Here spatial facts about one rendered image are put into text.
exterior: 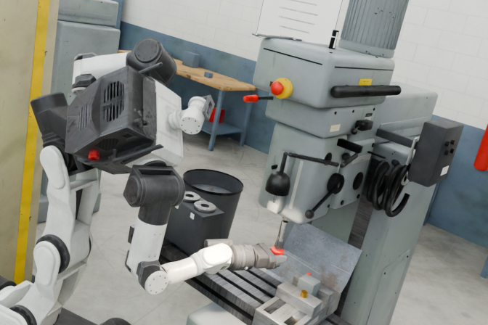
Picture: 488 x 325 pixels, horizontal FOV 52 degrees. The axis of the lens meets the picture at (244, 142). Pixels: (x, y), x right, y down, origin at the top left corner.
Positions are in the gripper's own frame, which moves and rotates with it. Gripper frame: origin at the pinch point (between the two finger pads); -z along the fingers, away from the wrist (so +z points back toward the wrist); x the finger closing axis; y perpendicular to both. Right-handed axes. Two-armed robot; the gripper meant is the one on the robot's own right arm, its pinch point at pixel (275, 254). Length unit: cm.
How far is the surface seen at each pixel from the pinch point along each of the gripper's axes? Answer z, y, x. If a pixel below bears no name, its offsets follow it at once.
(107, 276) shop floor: 14, 114, 165
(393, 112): -43, -56, 7
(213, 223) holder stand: 11.8, 2.1, 29.3
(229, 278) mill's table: 9.1, 17.0, 12.2
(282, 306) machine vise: 3.5, 10.0, -15.8
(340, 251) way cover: -36.7, 4.6, 7.6
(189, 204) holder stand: 19.7, -1.6, 38.2
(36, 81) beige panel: 71, -19, 155
